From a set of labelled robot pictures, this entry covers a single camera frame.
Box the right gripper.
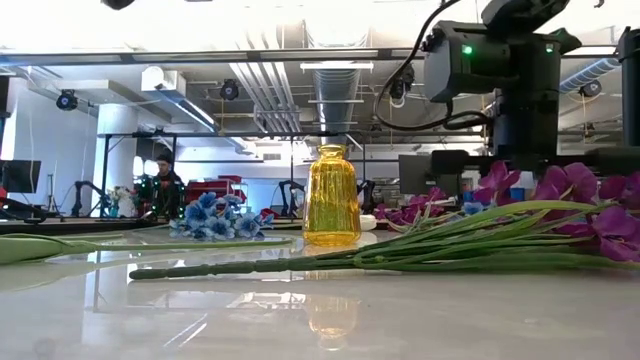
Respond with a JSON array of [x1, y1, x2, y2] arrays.
[[482, 0, 571, 32]]

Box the purple artificial flower bunch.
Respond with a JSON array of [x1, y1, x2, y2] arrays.
[[374, 186, 450, 233], [128, 160, 640, 281]]

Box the blue artificial flower bunch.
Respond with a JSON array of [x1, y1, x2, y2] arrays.
[[168, 191, 305, 243]]

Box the white artificial tulip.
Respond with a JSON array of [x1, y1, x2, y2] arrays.
[[0, 232, 295, 267]]

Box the yellow ribbed glass vase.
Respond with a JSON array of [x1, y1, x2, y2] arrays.
[[302, 144, 363, 248]]

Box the background potted flowers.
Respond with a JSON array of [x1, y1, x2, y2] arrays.
[[106, 186, 134, 219]]

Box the black ceiling spotlight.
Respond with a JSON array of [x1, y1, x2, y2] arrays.
[[578, 79, 604, 99], [219, 78, 241, 102], [388, 63, 417, 101], [55, 88, 80, 112]]

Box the blue storage bins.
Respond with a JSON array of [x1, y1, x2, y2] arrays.
[[462, 185, 527, 205]]

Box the black computer monitor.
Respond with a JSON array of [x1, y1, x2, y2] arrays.
[[398, 149, 469, 197], [0, 159, 43, 195]]

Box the grey overhead beam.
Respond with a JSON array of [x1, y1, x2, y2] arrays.
[[0, 46, 621, 66]]

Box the red storage shelf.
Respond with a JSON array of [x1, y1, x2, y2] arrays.
[[185, 174, 248, 207]]

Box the person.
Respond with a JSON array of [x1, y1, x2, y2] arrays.
[[148, 153, 187, 221]]

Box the blue striped ventilation duct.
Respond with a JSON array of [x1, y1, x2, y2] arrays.
[[558, 56, 622, 95]]

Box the black right camera cable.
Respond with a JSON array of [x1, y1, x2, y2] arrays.
[[373, 0, 494, 132]]

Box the black frame post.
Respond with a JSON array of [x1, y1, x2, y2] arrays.
[[618, 27, 640, 157]]

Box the black background rig frame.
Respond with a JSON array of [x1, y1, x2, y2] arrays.
[[97, 130, 369, 219]]

